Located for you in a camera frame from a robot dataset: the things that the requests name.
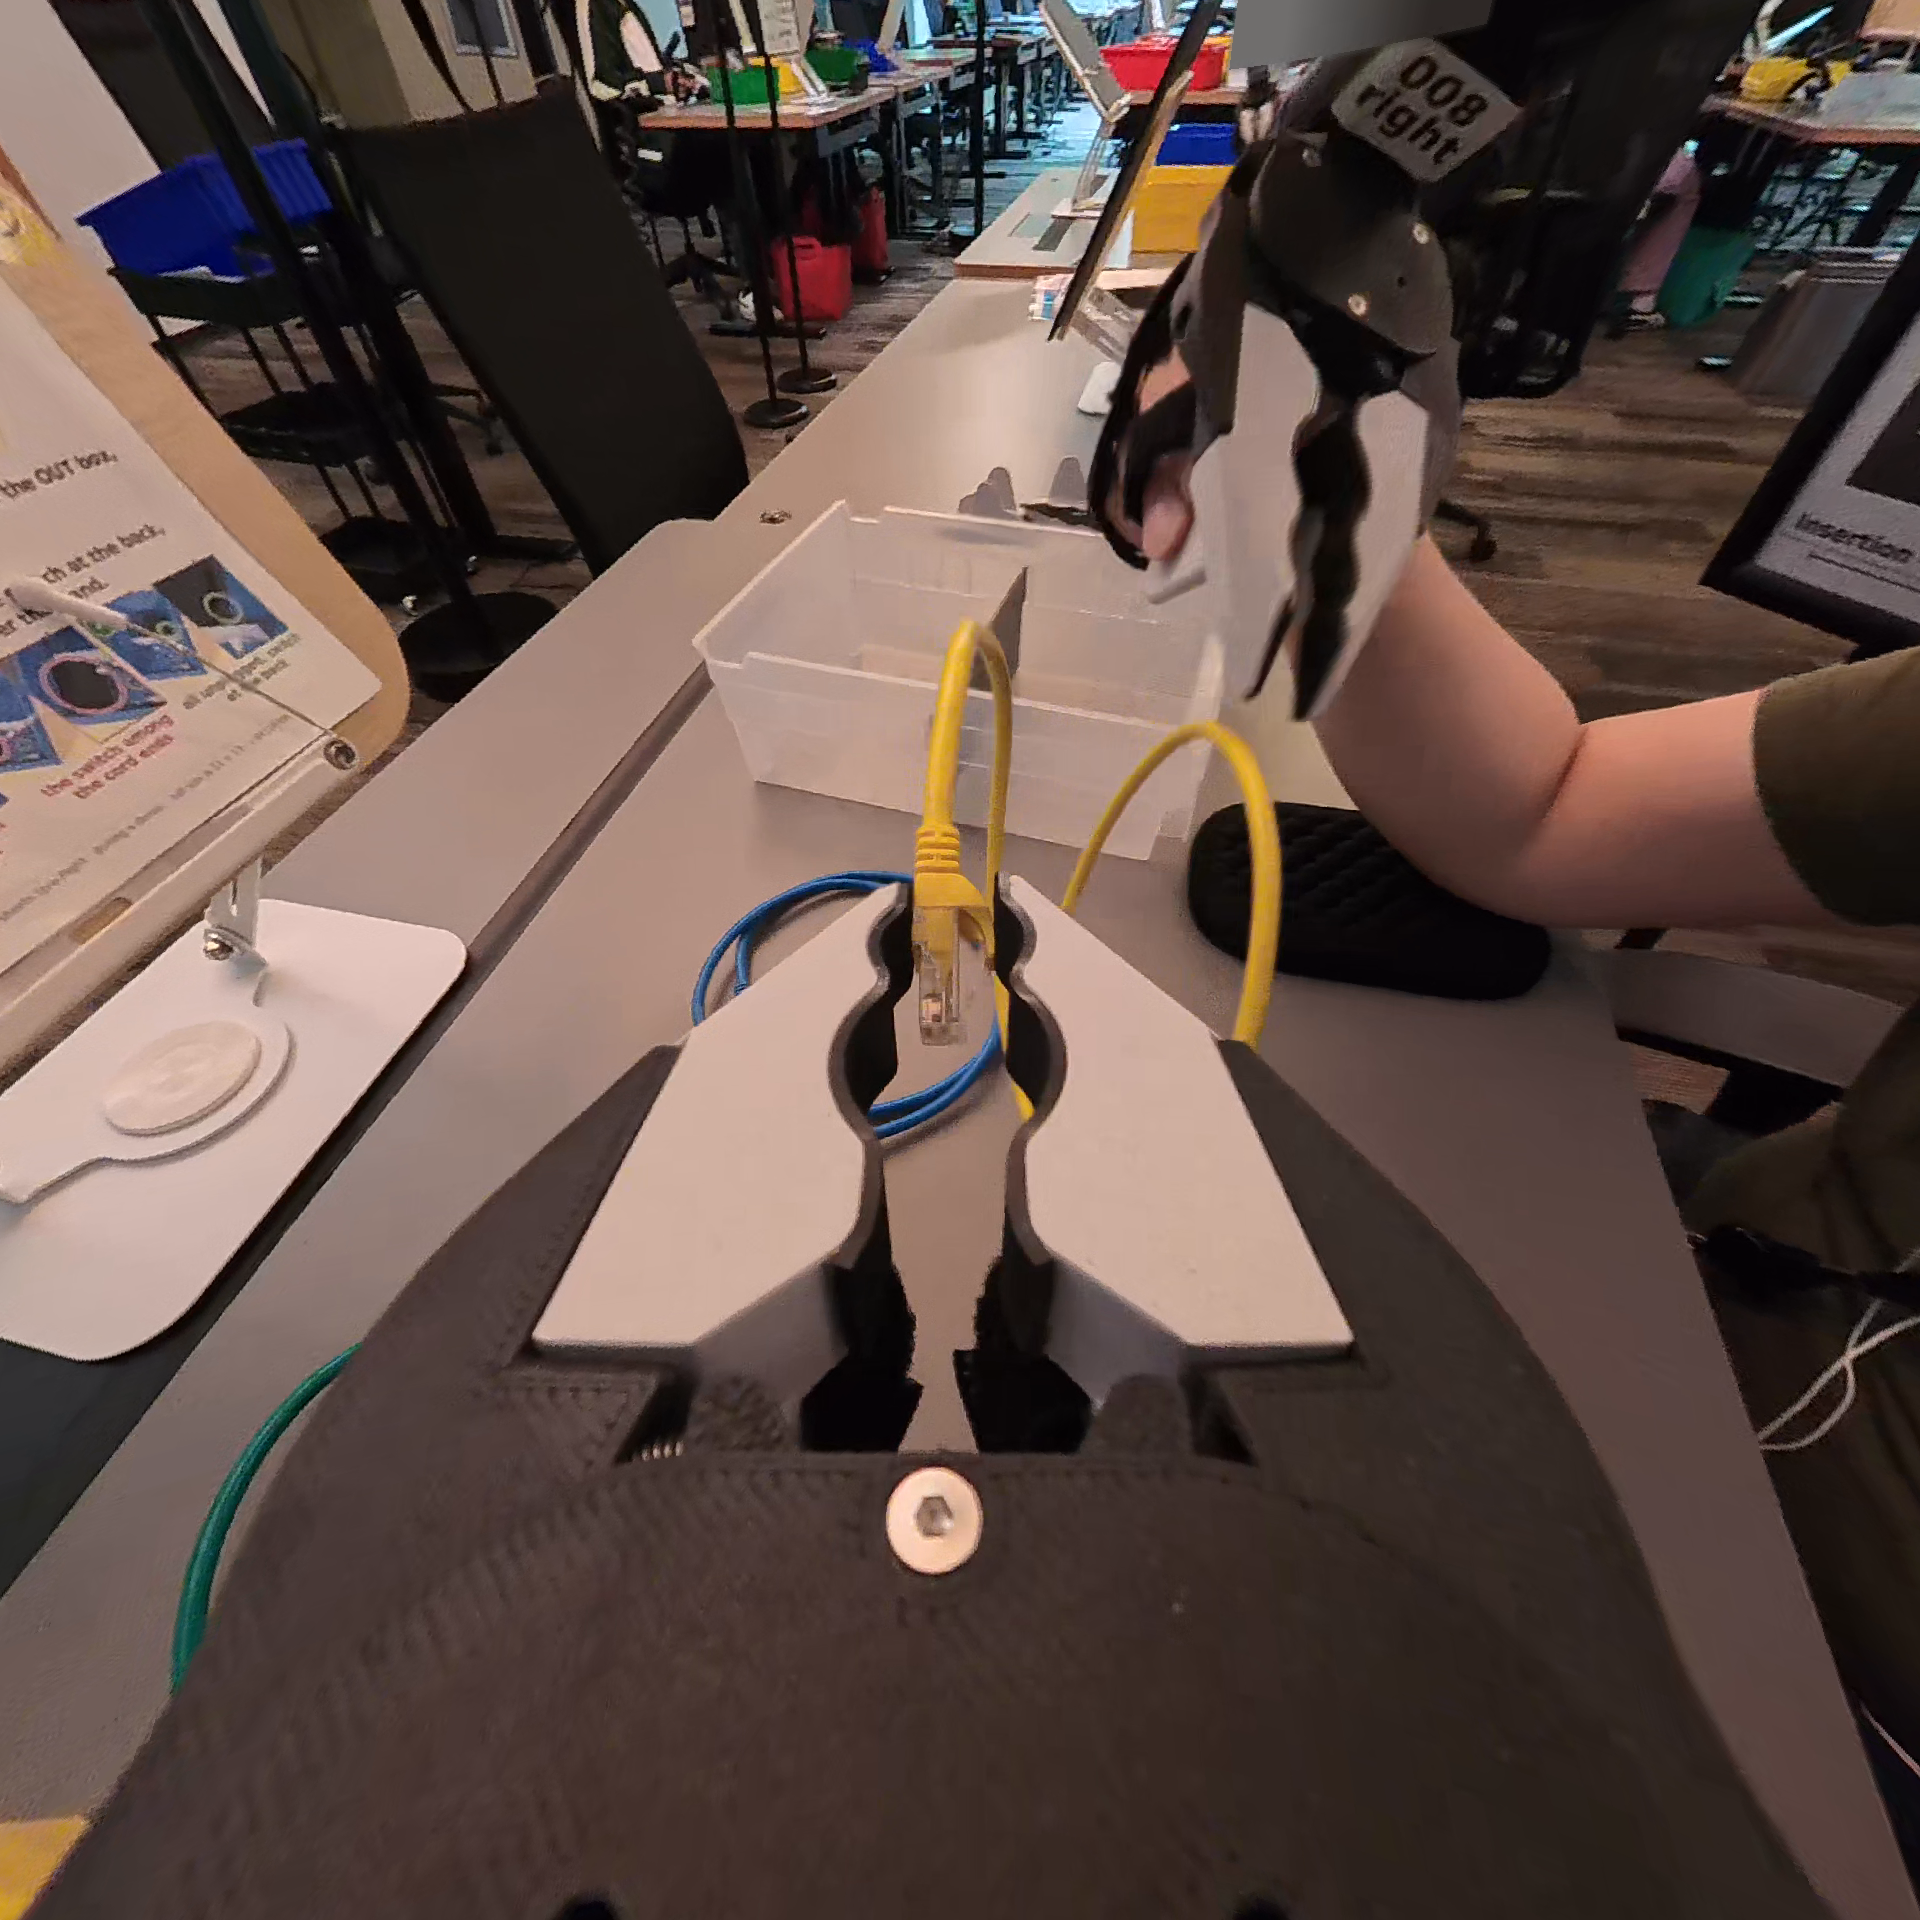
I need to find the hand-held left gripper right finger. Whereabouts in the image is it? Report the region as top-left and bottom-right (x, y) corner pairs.
(968, 874), (1356, 1453)

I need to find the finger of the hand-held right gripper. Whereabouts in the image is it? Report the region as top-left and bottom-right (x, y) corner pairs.
(1146, 300), (1336, 704)
(1292, 357), (1467, 722)

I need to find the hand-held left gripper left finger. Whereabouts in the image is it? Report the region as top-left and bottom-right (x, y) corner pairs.
(531, 883), (919, 1453)

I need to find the blue ethernet cable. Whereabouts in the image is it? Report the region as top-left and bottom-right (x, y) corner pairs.
(689, 869), (1004, 1143)

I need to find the yellow ethernet cable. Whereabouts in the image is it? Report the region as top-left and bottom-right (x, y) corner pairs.
(912, 620), (1280, 1124)

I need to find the clear plastic bin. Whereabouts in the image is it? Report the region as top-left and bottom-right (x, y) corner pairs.
(693, 502), (1246, 862)

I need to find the person's right forearm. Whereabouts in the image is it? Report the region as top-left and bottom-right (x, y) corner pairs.
(1308, 532), (1920, 932)

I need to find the person's right hand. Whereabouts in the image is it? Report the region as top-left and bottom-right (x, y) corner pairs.
(1135, 394), (1202, 570)

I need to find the yellow storage bin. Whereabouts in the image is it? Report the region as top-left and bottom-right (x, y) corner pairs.
(1128, 163), (1238, 257)

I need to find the clear acrylic sign holder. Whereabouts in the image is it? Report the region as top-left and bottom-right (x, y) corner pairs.
(1044, 0), (1224, 345)

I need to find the black mesh office chair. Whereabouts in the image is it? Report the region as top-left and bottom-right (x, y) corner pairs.
(1440, 0), (1757, 566)

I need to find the black wrist rest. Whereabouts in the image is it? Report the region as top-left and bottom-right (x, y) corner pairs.
(1188, 803), (1553, 1003)

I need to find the white stand base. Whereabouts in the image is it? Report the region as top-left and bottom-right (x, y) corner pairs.
(0, 896), (470, 1363)

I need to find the framed tag sign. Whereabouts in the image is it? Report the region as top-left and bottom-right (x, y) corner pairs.
(1701, 254), (1920, 658)

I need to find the red bag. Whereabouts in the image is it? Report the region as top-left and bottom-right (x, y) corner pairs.
(770, 232), (857, 323)

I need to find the wooden board with instruction sheet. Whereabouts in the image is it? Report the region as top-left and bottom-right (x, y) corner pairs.
(0, 143), (410, 1037)

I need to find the blue storage bin on cart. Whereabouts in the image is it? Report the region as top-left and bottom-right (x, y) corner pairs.
(75, 139), (332, 279)

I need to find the green ethernet cable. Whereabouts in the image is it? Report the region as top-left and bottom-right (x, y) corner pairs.
(168, 1343), (362, 1698)

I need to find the thin white wire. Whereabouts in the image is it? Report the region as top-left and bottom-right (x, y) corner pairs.
(1756, 1296), (1920, 1453)

